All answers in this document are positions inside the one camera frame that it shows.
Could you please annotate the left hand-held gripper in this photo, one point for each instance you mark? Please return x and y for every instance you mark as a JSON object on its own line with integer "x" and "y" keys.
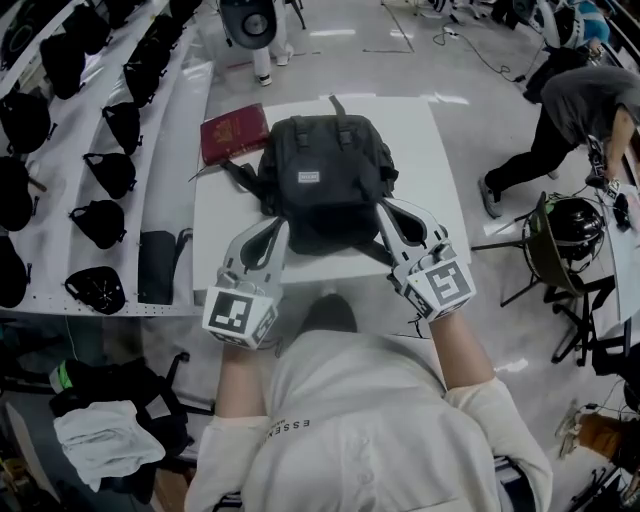
{"x": 232, "y": 312}

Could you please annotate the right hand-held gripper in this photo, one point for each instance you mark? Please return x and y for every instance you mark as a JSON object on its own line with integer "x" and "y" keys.
{"x": 445, "y": 287}

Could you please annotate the black backpack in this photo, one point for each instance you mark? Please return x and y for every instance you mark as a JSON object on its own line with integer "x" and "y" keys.
{"x": 325, "y": 190}

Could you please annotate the person's left forearm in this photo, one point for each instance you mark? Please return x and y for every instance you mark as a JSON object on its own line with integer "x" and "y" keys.
{"x": 242, "y": 385}

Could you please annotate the person's right forearm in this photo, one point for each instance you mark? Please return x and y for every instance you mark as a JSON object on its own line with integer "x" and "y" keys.
{"x": 460, "y": 355}

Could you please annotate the white table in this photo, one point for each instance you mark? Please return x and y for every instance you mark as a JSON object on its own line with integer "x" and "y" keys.
{"x": 420, "y": 150}

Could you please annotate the person's dark trousers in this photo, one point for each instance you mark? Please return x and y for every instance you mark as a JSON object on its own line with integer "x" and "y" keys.
{"x": 327, "y": 315}

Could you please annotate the dark grey upright bag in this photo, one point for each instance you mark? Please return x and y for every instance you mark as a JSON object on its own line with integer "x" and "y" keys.
{"x": 157, "y": 270}

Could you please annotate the white metal shelf rack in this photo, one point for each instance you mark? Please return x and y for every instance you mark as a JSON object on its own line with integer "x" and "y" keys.
{"x": 165, "y": 175}

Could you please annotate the red hardcover book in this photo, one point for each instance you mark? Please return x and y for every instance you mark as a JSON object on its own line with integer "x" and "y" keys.
{"x": 232, "y": 135}

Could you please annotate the dark folding chair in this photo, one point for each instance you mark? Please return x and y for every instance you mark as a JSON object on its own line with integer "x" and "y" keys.
{"x": 545, "y": 255}

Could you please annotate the row of black bags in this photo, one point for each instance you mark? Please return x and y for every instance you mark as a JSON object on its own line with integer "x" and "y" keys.
{"x": 100, "y": 225}

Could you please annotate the black helmet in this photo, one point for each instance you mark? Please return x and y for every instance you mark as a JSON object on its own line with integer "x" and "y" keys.
{"x": 575, "y": 225}

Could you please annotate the black office chair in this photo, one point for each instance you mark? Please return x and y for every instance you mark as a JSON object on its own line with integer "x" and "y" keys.
{"x": 580, "y": 320}
{"x": 155, "y": 395}

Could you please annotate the person's white shirt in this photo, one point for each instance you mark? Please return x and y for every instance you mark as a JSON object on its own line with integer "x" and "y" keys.
{"x": 360, "y": 430}

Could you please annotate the white side desk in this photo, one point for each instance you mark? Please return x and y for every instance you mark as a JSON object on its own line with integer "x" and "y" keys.
{"x": 625, "y": 260}

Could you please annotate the dark round device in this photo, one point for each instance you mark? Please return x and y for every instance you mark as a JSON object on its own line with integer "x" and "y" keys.
{"x": 247, "y": 22}

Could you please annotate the white crumpled cloth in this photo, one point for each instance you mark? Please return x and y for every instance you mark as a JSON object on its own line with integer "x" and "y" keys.
{"x": 105, "y": 440}

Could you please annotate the white round helmet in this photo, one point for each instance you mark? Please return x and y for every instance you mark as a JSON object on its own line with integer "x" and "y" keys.
{"x": 555, "y": 22}

